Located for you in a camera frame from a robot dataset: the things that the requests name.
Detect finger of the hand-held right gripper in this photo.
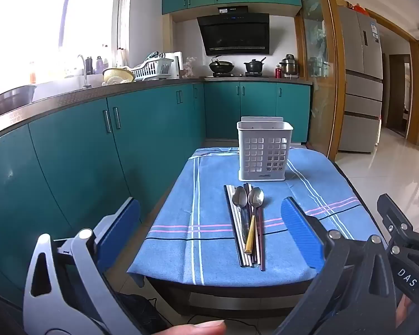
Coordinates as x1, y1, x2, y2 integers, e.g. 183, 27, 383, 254
376, 193, 419, 248

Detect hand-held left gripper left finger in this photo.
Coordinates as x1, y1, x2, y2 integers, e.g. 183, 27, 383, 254
23, 197, 142, 335

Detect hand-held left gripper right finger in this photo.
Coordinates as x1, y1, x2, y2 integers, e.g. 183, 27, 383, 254
272, 197, 404, 335

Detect dark red chopstick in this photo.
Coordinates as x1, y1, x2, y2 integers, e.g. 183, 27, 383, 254
259, 205, 266, 272
255, 205, 262, 267

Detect gold-handled steel spoon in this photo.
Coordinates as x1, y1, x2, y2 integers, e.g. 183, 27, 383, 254
244, 187, 265, 254

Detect white plastic utensil basket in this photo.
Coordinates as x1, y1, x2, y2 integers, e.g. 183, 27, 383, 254
237, 116, 294, 182

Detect person's left hand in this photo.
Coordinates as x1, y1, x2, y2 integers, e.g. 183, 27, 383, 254
168, 320, 227, 335

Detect blue striped tablecloth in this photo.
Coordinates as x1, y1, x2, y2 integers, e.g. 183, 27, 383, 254
127, 146, 379, 287

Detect black bag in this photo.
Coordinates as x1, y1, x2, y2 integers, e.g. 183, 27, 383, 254
115, 291, 169, 335

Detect teal base cabinets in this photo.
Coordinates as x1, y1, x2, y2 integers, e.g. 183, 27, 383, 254
0, 81, 311, 308

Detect dark wooden door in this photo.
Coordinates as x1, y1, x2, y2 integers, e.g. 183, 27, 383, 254
387, 54, 411, 137

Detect silver refrigerator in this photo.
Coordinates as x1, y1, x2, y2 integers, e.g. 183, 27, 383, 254
337, 6, 384, 153

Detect dark speckled countertop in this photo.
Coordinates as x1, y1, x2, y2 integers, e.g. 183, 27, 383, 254
0, 76, 313, 143

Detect wooden framed glass door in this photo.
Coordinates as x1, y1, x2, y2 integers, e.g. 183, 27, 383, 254
295, 0, 346, 161

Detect golden bowl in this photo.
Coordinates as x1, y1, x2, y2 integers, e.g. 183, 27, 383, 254
102, 67, 136, 85

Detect chrome faucet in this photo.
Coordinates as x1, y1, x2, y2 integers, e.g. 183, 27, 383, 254
77, 54, 91, 88

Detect white dish rack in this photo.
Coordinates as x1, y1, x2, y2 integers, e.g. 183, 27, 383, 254
131, 53, 174, 81

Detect steel stock pot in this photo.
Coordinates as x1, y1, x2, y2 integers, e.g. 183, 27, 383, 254
279, 54, 298, 76

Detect steel basin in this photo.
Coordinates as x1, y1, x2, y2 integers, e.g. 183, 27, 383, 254
0, 84, 38, 117

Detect gas stove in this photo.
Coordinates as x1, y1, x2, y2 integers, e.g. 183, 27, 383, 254
205, 72, 271, 79

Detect black cooking pot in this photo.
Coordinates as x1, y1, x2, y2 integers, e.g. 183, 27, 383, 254
244, 57, 267, 75

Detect white container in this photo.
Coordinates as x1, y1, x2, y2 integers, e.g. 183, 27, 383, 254
164, 52, 183, 78

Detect pink plastic bag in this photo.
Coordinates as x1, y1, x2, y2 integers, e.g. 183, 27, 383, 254
183, 57, 197, 78

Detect black wok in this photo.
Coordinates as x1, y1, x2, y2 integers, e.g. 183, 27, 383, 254
209, 57, 235, 75

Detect black range hood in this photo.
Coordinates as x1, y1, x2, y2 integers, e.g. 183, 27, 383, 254
196, 5, 270, 56

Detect window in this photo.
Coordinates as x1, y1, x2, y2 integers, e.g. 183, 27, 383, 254
0, 0, 123, 88

